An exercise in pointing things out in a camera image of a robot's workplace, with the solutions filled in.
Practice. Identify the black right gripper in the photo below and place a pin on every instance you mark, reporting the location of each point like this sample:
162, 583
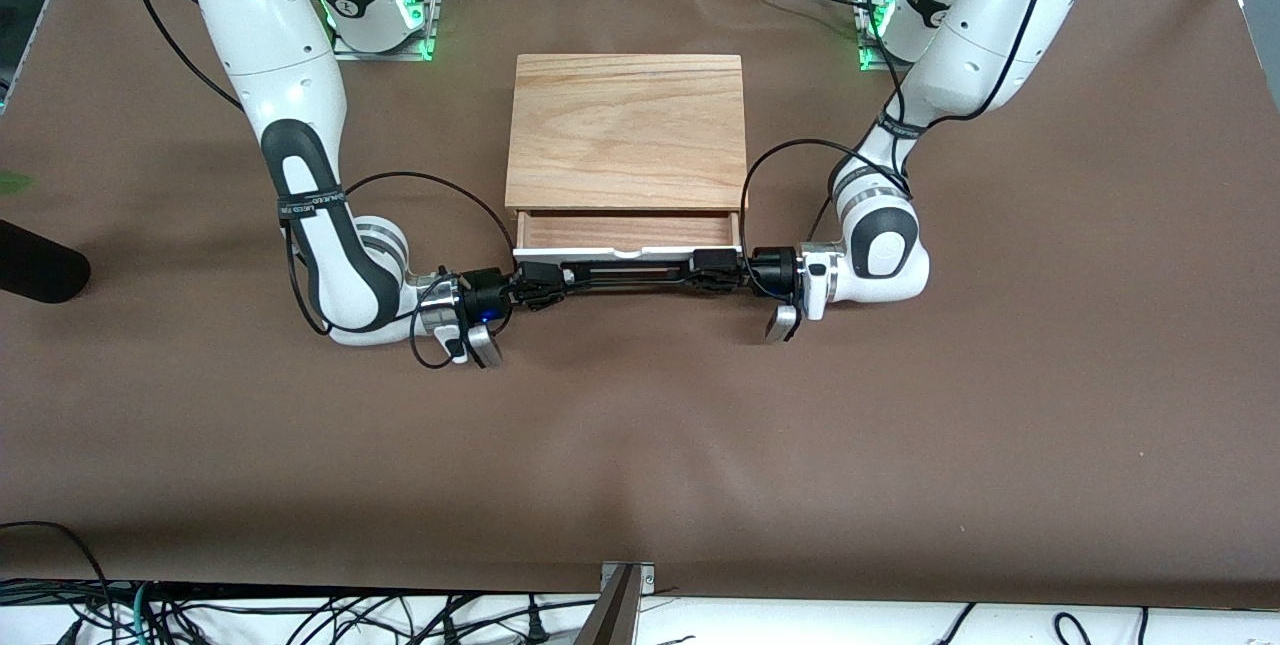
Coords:
486, 289

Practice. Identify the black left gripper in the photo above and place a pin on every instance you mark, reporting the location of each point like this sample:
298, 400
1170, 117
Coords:
772, 271

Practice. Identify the white-fronted wooden drawer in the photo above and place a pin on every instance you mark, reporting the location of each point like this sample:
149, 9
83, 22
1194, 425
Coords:
625, 231

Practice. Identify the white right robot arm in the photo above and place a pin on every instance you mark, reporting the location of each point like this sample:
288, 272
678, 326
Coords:
290, 55

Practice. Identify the light wooden drawer cabinet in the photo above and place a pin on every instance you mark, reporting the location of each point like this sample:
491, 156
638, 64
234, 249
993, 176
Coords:
625, 125

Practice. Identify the brown table cover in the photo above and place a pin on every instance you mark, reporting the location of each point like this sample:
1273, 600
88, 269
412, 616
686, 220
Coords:
640, 405

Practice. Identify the black round-ended cylinder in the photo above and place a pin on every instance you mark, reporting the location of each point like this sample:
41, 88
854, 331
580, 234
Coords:
35, 270

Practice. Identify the aluminium arm base plate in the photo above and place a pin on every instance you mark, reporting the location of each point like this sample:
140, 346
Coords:
868, 63
432, 25

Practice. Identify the aluminium profile bracket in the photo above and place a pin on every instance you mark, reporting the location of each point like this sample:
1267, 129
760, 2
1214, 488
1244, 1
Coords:
615, 610

